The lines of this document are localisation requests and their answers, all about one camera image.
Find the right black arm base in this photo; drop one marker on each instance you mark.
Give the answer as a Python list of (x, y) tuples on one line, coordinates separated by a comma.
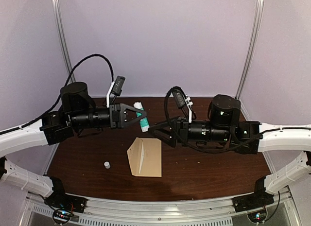
[(259, 198)]

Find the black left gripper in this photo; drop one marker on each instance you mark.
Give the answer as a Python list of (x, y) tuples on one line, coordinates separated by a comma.
[(120, 109)]

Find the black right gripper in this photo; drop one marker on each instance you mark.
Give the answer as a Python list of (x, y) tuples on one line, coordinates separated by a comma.
[(179, 126)]

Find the aluminium frame post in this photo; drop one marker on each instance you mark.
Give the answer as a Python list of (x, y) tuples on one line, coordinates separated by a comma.
[(252, 44), (62, 38)]

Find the right round circuit board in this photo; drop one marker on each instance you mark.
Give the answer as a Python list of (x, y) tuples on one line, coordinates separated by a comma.
[(258, 216)]

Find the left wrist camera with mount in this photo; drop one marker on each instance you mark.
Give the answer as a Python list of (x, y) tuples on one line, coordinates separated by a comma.
[(115, 89)]

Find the round circuit board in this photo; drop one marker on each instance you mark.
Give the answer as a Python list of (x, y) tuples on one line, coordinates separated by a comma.
[(61, 216), (258, 216)]

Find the left round circuit board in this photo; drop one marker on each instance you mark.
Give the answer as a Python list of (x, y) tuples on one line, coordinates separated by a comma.
[(61, 216)]

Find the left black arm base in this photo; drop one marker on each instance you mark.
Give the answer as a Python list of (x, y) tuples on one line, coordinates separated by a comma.
[(60, 200)]

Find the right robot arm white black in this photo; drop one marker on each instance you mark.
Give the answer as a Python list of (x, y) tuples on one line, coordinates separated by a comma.
[(223, 132)]

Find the white glue stick cap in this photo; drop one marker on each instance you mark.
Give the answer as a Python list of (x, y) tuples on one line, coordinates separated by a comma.
[(107, 165)]

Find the front aluminium slotted rail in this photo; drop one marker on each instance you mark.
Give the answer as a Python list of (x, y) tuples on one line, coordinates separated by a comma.
[(210, 212)]

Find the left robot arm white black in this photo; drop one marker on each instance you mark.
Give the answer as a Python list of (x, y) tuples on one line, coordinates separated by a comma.
[(78, 112)]

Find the right aluminium frame post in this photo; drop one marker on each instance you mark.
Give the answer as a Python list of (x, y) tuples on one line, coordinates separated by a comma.
[(252, 44)]

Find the brown kraft envelope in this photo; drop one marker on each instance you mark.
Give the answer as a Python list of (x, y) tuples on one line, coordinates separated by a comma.
[(152, 164)]

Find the left aluminium frame post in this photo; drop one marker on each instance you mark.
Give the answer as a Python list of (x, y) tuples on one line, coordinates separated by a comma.
[(62, 38)]

